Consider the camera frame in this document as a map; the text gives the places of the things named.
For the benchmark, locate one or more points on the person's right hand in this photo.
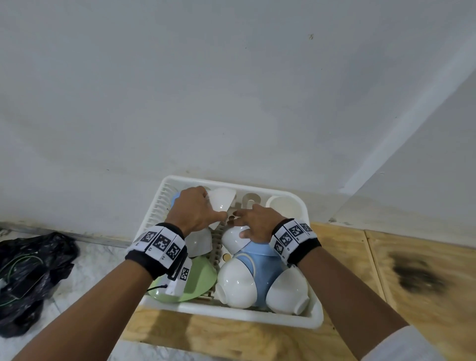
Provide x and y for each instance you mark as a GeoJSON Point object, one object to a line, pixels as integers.
{"type": "Point", "coordinates": [262, 223]}

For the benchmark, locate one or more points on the person's left hand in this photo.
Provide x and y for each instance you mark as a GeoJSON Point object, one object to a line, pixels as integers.
{"type": "Point", "coordinates": [193, 212]}

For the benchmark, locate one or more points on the person's left thumb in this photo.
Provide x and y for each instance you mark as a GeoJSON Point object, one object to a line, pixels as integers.
{"type": "Point", "coordinates": [218, 216]}

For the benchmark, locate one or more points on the person's right thumb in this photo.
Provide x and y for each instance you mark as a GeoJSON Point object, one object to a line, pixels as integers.
{"type": "Point", "coordinates": [245, 233]}

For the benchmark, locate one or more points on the person's right forearm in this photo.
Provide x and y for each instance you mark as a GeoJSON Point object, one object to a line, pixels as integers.
{"type": "Point", "coordinates": [346, 301]}

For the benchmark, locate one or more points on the person's left forearm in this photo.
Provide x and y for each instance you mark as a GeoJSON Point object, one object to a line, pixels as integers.
{"type": "Point", "coordinates": [93, 316]}

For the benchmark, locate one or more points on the beige slotted rack insert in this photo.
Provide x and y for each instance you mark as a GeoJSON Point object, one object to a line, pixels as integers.
{"type": "Point", "coordinates": [219, 253]}

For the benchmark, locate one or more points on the light blue bowl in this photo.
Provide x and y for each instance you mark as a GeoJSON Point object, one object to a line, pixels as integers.
{"type": "Point", "coordinates": [266, 266]}

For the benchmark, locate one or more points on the white cup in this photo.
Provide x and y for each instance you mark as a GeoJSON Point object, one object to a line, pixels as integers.
{"type": "Point", "coordinates": [280, 206]}

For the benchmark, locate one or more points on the light blue plate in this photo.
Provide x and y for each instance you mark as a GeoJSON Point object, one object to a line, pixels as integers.
{"type": "Point", "coordinates": [174, 201]}

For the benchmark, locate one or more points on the black wristband with marker tags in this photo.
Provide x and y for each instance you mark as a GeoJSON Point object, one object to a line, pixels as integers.
{"type": "Point", "coordinates": [158, 245]}
{"type": "Point", "coordinates": [293, 238]}

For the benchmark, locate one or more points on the light green plate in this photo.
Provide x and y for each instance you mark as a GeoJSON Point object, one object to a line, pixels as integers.
{"type": "Point", "coordinates": [200, 277]}

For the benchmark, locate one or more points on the white plastic dish rack basket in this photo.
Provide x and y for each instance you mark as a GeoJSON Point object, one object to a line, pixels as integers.
{"type": "Point", "coordinates": [238, 316]}

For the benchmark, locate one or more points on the white sleeve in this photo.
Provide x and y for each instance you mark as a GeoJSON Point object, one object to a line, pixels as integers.
{"type": "Point", "coordinates": [401, 344]}

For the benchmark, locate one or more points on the black plastic bag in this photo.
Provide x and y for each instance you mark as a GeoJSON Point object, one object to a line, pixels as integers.
{"type": "Point", "coordinates": [33, 275]}

